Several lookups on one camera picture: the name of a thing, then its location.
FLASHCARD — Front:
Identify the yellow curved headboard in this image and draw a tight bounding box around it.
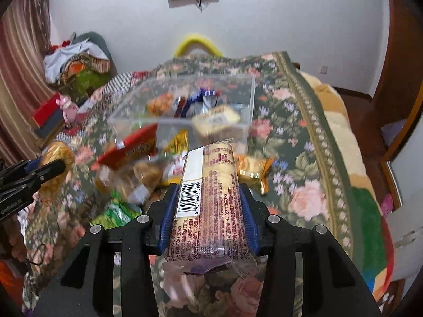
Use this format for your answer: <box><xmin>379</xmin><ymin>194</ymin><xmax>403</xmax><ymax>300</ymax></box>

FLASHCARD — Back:
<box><xmin>173</xmin><ymin>33</ymin><xmax>223</xmax><ymax>57</ymax></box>

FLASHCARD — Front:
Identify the brown wooden door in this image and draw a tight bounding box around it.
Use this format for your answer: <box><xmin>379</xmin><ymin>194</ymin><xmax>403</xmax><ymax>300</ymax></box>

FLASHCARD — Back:
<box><xmin>373</xmin><ymin>0</ymin><xmax>423</xmax><ymax>159</ymax></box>

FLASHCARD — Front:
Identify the orange puff snack bag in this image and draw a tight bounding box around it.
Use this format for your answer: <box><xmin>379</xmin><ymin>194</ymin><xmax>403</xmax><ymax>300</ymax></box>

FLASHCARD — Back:
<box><xmin>39</xmin><ymin>141</ymin><xmax>75</xmax><ymax>205</ymax></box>

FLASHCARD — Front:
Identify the beige biscuit pack with barcode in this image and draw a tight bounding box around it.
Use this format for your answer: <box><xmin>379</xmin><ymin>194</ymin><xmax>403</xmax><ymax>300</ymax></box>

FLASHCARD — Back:
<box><xmin>191</xmin><ymin>105</ymin><xmax>241</xmax><ymax>143</ymax></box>

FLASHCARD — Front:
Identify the pile of clothes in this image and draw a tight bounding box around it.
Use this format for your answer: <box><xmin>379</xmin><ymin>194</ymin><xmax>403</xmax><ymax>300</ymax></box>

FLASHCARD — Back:
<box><xmin>43</xmin><ymin>31</ymin><xmax>113</xmax><ymax>104</ymax></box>

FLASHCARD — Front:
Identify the yellow fleece blanket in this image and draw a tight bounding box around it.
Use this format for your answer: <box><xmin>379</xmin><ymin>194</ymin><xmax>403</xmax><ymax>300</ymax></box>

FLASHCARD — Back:
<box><xmin>299</xmin><ymin>71</ymin><xmax>394</xmax><ymax>301</ymax></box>

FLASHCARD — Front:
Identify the long wafer biscuit pack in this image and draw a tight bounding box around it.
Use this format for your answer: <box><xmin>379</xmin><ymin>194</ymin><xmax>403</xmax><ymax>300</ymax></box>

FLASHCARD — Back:
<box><xmin>163</xmin><ymin>139</ymin><xmax>258</xmax><ymax>278</ymax></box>

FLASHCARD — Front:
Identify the gold wrapped snack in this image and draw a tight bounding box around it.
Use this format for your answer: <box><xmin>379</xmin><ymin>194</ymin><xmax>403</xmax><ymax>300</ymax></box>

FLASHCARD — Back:
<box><xmin>235</xmin><ymin>155</ymin><xmax>275</xmax><ymax>195</ymax></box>

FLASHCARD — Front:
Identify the red box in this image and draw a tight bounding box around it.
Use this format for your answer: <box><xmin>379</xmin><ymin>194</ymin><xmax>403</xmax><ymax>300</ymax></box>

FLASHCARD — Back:
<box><xmin>31</xmin><ymin>92</ymin><xmax>60</xmax><ymax>128</ymax></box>

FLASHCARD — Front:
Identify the green snack packet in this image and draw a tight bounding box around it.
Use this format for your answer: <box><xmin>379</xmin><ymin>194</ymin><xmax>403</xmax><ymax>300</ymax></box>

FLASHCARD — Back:
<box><xmin>90</xmin><ymin>191</ymin><xmax>143</xmax><ymax>230</ymax></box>

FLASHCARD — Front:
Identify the wall power socket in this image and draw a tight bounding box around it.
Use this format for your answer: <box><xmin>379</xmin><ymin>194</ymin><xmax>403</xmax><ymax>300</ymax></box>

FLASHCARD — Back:
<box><xmin>320</xmin><ymin>65</ymin><xmax>328</xmax><ymax>74</ymax></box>

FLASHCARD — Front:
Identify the yellow foil snack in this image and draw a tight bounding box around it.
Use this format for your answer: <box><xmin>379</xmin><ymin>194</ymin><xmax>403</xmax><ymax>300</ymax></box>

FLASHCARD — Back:
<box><xmin>163</xmin><ymin>129</ymin><xmax>189</xmax><ymax>154</ymax></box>

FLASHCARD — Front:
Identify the patchwork quilt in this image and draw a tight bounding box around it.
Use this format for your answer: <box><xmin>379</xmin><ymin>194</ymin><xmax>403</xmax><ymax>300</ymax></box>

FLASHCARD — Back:
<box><xmin>55</xmin><ymin>71</ymin><xmax>149</xmax><ymax>143</ymax></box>

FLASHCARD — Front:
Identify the floral green bedspread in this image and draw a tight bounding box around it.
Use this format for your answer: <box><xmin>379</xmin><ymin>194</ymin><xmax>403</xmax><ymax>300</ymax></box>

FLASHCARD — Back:
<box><xmin>23</xmin><ymin>52</ymin><xmax>366</xmax><ymax>316</ymax></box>

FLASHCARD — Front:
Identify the blue cracker snack packet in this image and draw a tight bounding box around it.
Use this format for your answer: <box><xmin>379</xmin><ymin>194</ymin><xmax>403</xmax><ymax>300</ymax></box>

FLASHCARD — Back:
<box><xmin>173</xmin><ymin>87</ymin><xmax>221</xmax><ymax>118</ymax></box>

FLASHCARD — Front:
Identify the pink plush toy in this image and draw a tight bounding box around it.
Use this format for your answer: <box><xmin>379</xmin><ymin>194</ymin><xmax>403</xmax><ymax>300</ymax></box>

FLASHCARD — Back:
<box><xmin>55</xmin><ymin>95</ymin><xmax>79</xmax><ymax>125</ymax></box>

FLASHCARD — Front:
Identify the clear bread snack bag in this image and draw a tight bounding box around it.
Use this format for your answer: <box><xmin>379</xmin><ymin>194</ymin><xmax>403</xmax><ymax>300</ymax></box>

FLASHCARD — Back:
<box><xmin>95</xmin><ymin>155</ymin><xmax>185</xmax><ymax>206</ymax></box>

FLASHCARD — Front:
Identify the red snack bag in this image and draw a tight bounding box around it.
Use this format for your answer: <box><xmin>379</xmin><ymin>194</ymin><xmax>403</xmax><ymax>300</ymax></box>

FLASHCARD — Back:
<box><xmin>97</xmin><ymin>123</ymin><xmax>158</xmax><ymax>170</ymax></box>

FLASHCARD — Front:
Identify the striped curtain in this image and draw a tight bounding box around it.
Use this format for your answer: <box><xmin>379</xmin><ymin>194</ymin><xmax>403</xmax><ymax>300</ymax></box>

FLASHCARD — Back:
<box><xmin>1</xmin><ymin>0</ymin><xmax>53</xmax><ymax>165</ymax></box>

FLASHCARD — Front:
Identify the clear plastic storage bin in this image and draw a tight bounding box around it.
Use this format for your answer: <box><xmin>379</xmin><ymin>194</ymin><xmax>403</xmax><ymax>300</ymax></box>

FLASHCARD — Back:
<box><xmin>108</xmin><ymin>74</ymin><xmax>256</xmax><ymax>154</ymax></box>

